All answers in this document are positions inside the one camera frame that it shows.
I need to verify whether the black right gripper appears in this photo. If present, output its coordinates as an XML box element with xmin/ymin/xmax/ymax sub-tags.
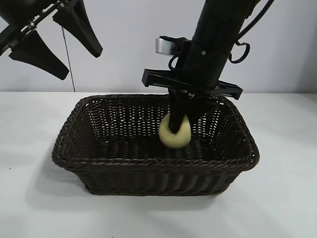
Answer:
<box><xmin>141</xmin><ymin>43</ymin><xmax>243</xmax><ymax>135</ymax></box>

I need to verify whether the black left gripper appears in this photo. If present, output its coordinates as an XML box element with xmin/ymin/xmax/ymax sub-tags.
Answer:
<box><xmin>0</xmin><ymin>0</ymin><xmax>104</xmax><ymax>81</ymax></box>

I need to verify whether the pale yellow egg yolk pastry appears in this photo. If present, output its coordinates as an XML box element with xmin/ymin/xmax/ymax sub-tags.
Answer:
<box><xmin>158</xmin><ymin>113</ymin><xmax>191</xmax><ymax>149</ymax></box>

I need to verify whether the dark brown woven basket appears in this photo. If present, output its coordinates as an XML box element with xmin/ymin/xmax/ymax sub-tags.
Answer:
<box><xmin>51</xmin><ymin>93</ymin><xmax>261</xmax><ymax>197</ymax></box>

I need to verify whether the thin black camera cable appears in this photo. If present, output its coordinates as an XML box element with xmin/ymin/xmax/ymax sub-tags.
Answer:
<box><xmin>169</xmin><ymin>55</ymin><xmax>181</xmax><ymax>71</ymax></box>

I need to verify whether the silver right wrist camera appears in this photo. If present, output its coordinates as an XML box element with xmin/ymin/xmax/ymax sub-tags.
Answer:
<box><xmin>155</xmin><ymin>36</ymin><xmax>191</xmax><ymax>57</ymax></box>

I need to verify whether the black cable loop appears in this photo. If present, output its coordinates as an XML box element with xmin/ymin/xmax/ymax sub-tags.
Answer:
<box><xmin>228</xmin><ymin>41</ymin><xmax>251</xmax><ymax>64</ymax></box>

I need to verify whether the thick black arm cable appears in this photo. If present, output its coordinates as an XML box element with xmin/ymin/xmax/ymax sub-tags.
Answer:
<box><xmin>236</xmin><ymin>0</ymin><xmax>275</xmax><ymax>44</ymax></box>

